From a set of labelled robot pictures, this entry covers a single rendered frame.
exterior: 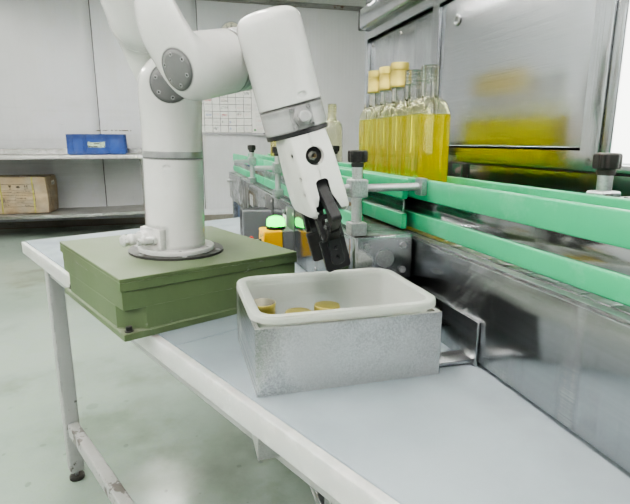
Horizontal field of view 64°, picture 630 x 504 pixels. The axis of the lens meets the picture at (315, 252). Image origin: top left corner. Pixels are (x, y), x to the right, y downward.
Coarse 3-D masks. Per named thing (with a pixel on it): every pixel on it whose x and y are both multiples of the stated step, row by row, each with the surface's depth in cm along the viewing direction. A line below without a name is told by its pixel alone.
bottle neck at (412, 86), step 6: (408, 72) 86; (414, 72) 85; (420, 72) 86; (408, 78) 86; (414, 78) 85; (420, 78) 86; (408, 84) 86; (414, 84) 86; (420, 84) 86; (408, 90) 86; (414, 90) 86; (408, 96) 86; (414, 96) 86
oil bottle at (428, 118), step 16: (432, 96) 81; (416, 112) 81; (432, 112) 80; (448, 112) 81; (416, 128) 81; (432, 128) 80; (448, 128) 81; (416, 144) 81; (432, 144) 81; (448, 144) 82; (416, 160) 82; (432, 160) 82; (416, 176) 82; (432, 176) 82
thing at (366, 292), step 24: (240, 288) 63; (264, 288) 69; (288, 288) 70; (312, 288) 71; (336, 288) 72; (360, 288) 73; (384, 288) 72; (408, 288) 65; (312, 312) 54; (336, 312) 55; (360, 312) 55; (384, 312) 56; (408, 312) 58
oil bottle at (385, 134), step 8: (392, 104) 91; (384, 112) 93; (392, 112) 90; (384, 120) 93; (384, 128) 93; (384, 136) 93; (384, 144) 94; (384, 152) 94; (384, 160) 94; (384, 168) 94
